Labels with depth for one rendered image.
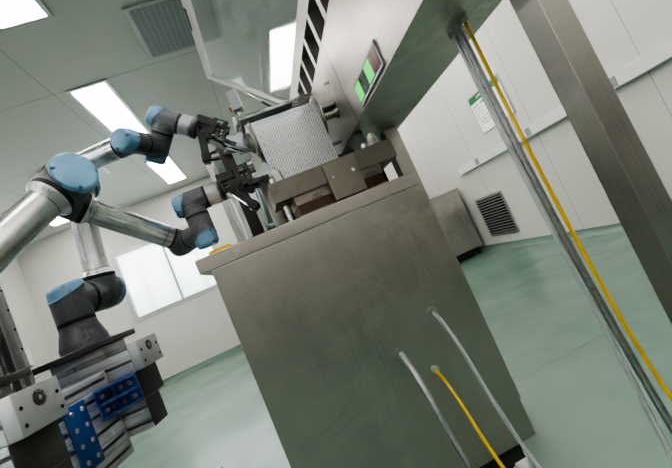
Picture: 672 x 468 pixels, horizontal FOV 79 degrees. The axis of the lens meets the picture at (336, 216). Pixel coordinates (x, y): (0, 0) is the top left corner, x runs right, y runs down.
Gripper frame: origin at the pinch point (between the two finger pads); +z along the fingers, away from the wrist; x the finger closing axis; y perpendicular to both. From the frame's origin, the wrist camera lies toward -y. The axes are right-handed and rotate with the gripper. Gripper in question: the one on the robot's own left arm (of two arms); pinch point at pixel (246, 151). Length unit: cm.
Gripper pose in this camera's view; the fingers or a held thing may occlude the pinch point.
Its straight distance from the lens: 151.0
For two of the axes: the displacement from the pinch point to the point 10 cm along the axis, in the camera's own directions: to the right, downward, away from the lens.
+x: -1.6, 1.6, 9.8
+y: 2.7, -9.4, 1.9
